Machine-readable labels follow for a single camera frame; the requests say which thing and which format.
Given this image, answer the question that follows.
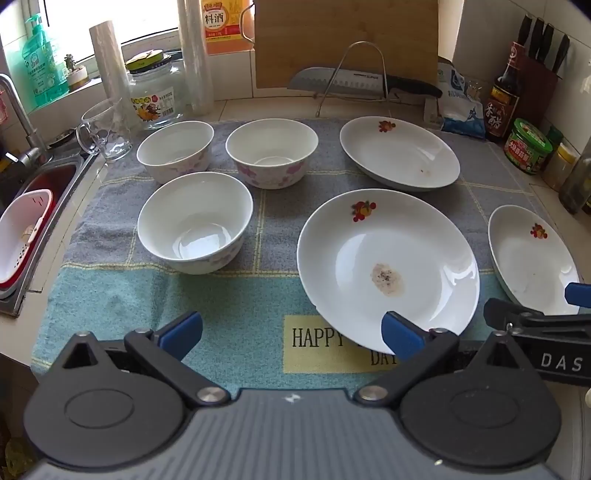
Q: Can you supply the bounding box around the white floral bowl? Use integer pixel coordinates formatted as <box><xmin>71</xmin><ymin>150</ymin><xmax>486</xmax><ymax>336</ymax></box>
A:
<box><xmin>136</xmin><ymin>120</ymin><xmax>215</xmax><ymax>185</ymax></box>
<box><xmin>137</xmin><ymin>171</ymin><xmax>254</xmax><ymax>276</ymax></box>
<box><xmin>225</xmin><ymin>118</ymin><xmax>320</xmax><ymax>190</ymax></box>

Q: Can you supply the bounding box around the small potted plant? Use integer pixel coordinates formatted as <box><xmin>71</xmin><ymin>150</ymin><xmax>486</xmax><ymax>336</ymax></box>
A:
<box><xmin>63</xmin><ymin>52</ymin><xmax>91</xmax><ymax>91</ymax></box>

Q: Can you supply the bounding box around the clear glass mug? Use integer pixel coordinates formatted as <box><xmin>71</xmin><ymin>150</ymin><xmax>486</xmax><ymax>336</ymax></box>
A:
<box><xmin>76</xmin><ymin>97</ymin><xmax>133</xmax><ymax>164</ymax></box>

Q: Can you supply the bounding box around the small gold lidded jar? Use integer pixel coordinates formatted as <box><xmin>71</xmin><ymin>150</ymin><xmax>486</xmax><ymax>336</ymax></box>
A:
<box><xmin>542</xmin><ymin>143</ymin><xmax>578</xmax><ymax>193</ymax></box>

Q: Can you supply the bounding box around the grey and teal checked mat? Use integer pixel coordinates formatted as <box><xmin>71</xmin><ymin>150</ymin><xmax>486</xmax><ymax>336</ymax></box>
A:
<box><xmin>31</xmin><ymin>117</ymin><xmax>561</xmax><ymax>393</ymax></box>

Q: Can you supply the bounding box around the orange cooking wine bottle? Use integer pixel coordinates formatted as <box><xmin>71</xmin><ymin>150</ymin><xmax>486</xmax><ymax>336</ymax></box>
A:
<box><xmin>200</xmin><ymin>0</ymin><xmax>255</xmax><ymax>56</ymax></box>

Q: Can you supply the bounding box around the dark vinegar bottle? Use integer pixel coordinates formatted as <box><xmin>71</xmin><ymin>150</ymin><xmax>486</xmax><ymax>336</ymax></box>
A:
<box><xmin>486</xmin><ymin>41</ymin><xmax>525</xmax><ymax>143</ymax></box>

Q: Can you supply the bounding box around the green dish soap bottle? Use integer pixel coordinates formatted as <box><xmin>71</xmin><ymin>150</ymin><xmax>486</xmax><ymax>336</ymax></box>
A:
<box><xmin>21</xmin><ymin>13</ymin><xmax>70</xmax><ymax>112</ymax></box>

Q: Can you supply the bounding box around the green lidded sauce jar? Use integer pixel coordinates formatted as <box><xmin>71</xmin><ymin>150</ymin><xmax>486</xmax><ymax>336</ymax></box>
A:
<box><xmin>503</xmin><ymin>118</ymin><xmax>554</xmax><ymax>175</ymax></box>

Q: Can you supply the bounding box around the red basin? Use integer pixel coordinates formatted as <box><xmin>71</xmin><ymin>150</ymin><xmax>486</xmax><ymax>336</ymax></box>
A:
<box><xmin>0</xmin><ymin>162</ymin><xmax>79</xmax><ymax>296</ymax></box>

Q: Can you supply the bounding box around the black handled kitchen knife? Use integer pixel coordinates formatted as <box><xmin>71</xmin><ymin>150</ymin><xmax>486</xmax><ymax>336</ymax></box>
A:
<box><xmin>287</xmin><ymin>67</ymin><xmax>443</xmax><ymax>99</ymax></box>

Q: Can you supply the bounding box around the steel faucet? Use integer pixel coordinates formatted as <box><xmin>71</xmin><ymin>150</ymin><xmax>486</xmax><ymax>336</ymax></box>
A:
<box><xmin>0</xmin><ymin>73</ymin><xmax>52</xmax><ymax>186</ymax></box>

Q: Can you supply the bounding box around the short plastic wrap roll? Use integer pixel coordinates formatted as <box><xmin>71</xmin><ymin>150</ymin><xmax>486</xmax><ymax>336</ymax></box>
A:
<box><xmin>89</xmin><ymin>20</ymin><xmax>140</xmax><ymax>128</ymax></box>

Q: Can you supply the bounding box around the bamboo cutting board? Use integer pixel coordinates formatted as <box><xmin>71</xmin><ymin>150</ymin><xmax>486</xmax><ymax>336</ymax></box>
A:
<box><xmin>254</xmin><ymin>0</ymin><xmax>440</xmax><ymax>89</ymax></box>

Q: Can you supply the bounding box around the white drain basket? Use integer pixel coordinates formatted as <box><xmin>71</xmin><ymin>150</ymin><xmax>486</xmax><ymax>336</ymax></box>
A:
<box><xmin>0</xmin><ymin>189</ymin><xmax>54</xmax><ymax>285</ymax></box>

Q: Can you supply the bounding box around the metal wire rack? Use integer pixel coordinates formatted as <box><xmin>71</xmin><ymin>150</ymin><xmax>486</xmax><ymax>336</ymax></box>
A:
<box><xmin>316</xmin><ymin>41</ymin><xmax>393</xmax><ymax>119</ymax></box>

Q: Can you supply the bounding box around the steel sink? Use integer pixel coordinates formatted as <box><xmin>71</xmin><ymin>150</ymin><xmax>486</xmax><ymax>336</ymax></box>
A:
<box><xmin>0</xmin><ymin>152</ymin><xmax>100</xmax><ymax>319</ymax></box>

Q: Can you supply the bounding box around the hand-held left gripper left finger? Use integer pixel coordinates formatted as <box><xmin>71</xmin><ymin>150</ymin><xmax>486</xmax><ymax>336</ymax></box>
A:
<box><xmin>61</xmin><ymin>311</ymin><xmax>231</xmax><ymax>409</ymax></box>

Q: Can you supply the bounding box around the dark glass bottle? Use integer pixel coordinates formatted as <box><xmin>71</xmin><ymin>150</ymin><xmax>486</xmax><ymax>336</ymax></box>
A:
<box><xmin>558</xmin><ymin>138</ymin><xmax>591</xmax><ymax>216</ymax></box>

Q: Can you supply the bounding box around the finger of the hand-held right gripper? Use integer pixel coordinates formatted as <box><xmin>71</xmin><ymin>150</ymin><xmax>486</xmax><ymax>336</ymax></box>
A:
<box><xmin>483</xmin><ymin>298</ymin><xmax>591</xmax><ymax>331</ymax></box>
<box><xmin>565</xmin><ymin>282</ymin><xmax>591</xmax><ymax>308</ymax></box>

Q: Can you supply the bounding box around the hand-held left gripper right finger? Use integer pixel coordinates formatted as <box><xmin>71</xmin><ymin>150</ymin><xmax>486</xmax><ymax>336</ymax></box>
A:
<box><xmin>353</xmin><ymin>311</ymin><xmax>541</xmax><ymax>409</ymax></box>

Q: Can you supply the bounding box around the white fruit print plate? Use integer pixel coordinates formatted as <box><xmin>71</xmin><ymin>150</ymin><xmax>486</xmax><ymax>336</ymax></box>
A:
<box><xmin>339</xmin><ymin>116</ymin><xmax>461</xmax><ymax>193</ymax></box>
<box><xmin>488</xmin><ymin>205</ymin><xmax>582</xmax><ymax>316</ymax></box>
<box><xmin>297</xmin><ymin>188</ymin><xmax>481</xmax><ymax>356</ymax></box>

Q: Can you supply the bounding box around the glass jar with green lid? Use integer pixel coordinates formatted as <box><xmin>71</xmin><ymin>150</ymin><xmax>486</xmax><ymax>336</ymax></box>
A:
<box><xmin>125</xmin><ymin>49</ymin><xmax>187</xmax><ymax>130</ymax></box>

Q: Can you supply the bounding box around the tall plastic wrap roll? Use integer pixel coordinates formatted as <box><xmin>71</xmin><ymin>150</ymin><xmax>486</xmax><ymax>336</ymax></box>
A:
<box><xmin>176</xmin><ymin>0</ymin><xmax>214</xmax><ymax>116</ymax></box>

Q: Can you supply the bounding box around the white and blue salt bag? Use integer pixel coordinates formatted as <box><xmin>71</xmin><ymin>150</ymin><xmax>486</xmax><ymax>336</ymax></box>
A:
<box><xmin>436</xmin><ymin>62</ymin><xmax>491</xmax><ymax>140</ymax></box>

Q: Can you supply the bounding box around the brown knife block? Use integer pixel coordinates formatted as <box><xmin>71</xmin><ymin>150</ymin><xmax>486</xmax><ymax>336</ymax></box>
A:
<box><xmin>510</xmin><ymin>44</ymin><xmax>561</xmax><ymax>135</ymax></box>

